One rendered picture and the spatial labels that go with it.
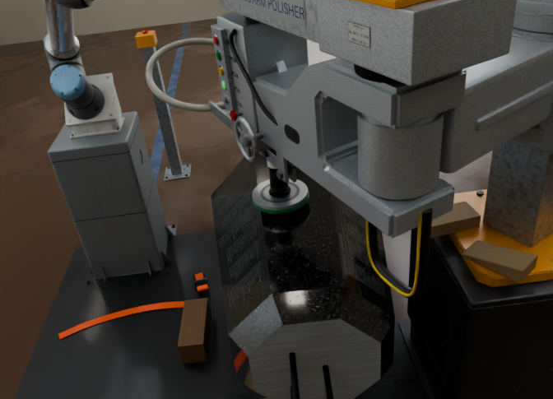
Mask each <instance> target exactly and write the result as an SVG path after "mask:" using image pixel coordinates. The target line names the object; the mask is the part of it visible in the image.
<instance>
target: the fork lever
mask: <svg viewBox="0 0 553 399"><path fill-rule="evenodd" d="M209 105H210V106H211V113H213V114H214V115H215V116H216V117H218V118H219V119H220V120H221V121H222V122H223V123H224V124H225V125H226V126H228V127H229V128H230V129H231V130H232V131H235V130H234V124H233V121H232V120H231V116H230V111H229V110H228V109H227V108H224V109H221V108H220V107H219V106H217V105H216V104H215V103H213V102H212V101H211V100H210V101H209ZM259 154H261V155H262V156H263V157H264V158H266V159H267V160H268V161H269V162H270V163H272V164H273V165H274V166H275V167H277V154H276V152H275V151H274V150H272V149H268V150H265V151H260V152H259ZM287 167H288V174H289V179H290V180H291V181H293V182H296V181H297V180H296V172H298V171H300V169H299V168H297V167H296V166H295V165H294V166H292V165H291V164H290V163H288V162H287ZM277 168H278V167H277ZM276 176H277V177H278V179H283V173H282V172H281V171H280V170H277V171H276Z"/></svg>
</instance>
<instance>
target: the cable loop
mask: <svg viewBox="0 0 553 399"><path fill-rule="evenodd" d="M432 214H433V211H432V208H430V209H428V210H425V211H423V212H421V213H420V214H419V226H418V234H417V248H416V273H415V280H414V285H413V287H412V288H411V287H408V286H407V285H405V284H403V283H402V282H401V281H399V280H398V279H397V278H396V277H395V276H394V275H393V274H392V273H391V272H390V271H389V270H388V269H387V268H386V267H385V266H384V264H383V262H382V260H381V257H380V255H379V245H378V228H377V227H376V226H374V225H373V224H371V223H370V222H369V221H367V220H366V241H367V250H368V255H369V260H370V263H371V265H372V267H373V269H374V270H375V271H376V272H377V274H378V275H379V276H380V277H381V278H382V279H383V280H384V281H385V282H386V283H387V284H388V285H390V286H391V287H392V288H393V289H394V290H395V291H396V292H398V293H399V294H401V295H402V296H404V297H406V298H408V299H419V298H420V297H421V296H422V294H423V293H424V291H425V286H426V282H427V276H428V268H429V257H430V236H431V225H432Z"/></svg>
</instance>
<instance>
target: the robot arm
mask: <svg viewBox="0 0 553 399"><path fill-rule="evenodd" d="M93 1H94V0H44V10H45V16H46V22H47V29H48V34H47V35H46V36H45V37H44V50H45V52H46V56H47V59H48V62H49V67H50V71H51V76H50V85H51V87H52V88H53V91H54V92H55V94H56V95H57V96H59V97H60V98H61V99H62V100H63V101H64V102H65V103H66V107H67V110H68V112H69V113H70V114H71V115H72V116H73V117H75V118H79V119H83V120H86V119H91V118H94V117H95V116H97V115H98V114H99V113H100V112H101V110H102V109H103V107H104V104H105V98H104V96H103V94H102V92H101V91H100V89H99V88H98V87H96V86H94V85H92V84H90V83H89V82H88V80H87V78H86V73H85V69H84V67H83V64H82V60H81V55H80V45H79V41H78V39H77V37H76V36H75V35H74V22H73V9H83V8H86V7H90V6H91V4H92V2H93Z"/></svg>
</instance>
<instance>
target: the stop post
mask: <svg viewBox="0 0 553 399"><path fill-rule="evenodd" d="M135 39H136V42H137V47H138V48H139V49H142V54H143V57H144V61H145V64H146V65H147V63H148V61H149V59H150V58H151V56H152V55H153V54H154V53H155V52H156V43H157V38H156V31H155V30H149V31H147V32H146V33H142V32H137V35H136V36H135ZM152 78H153V81H154V82H155V84H156V86H157V87H158V88H159V89H160V90H161V91H162V92H163V93H164V94H166V93H165V86H164V82H163V79H162V75H161V71H160V64H159V61H158V60H157V61H156V63H155V65H154V67H153V70H152ZM152 94H153V99H154V102H155V106H156V112H157V115H158V119H159V123H160V129H161V132H162V136H163V139H164V143H165V149H166V153H167V156H168V160H169V163H170V167H166V169H165V177H164V181H168V180H175V179H187V178H190V172H191V165H182V162H181V159H180V154H179V148H178V144H177V141H176V136H175V133H174V126H173V123H172V118H171V115H170V108H169V105H168V104H166V103H165V102H164V101H162V100H160V99H159V98H158V97H157V96H156V95H155V94H154V93H153V92H152Z"/></svg>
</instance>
